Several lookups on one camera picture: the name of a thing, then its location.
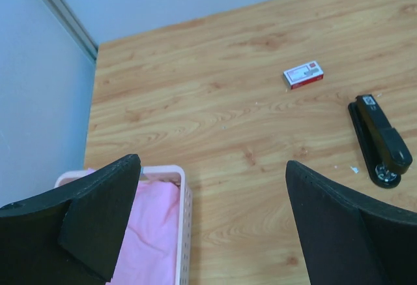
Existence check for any pink plastic basket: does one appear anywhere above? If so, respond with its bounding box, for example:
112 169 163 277
54 165 194 285

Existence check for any pink cloth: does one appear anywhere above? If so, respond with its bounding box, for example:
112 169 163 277
109 179 180 284

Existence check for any black stapler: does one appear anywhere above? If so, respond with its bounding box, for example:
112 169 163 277
348 94 412 188

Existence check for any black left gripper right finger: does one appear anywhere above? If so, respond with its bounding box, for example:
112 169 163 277
285 160 416 284

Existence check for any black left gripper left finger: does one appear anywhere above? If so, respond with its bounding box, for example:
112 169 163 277
1 154 141 284

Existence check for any red white staple box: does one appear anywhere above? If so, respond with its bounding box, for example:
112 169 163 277
283 61 324 90

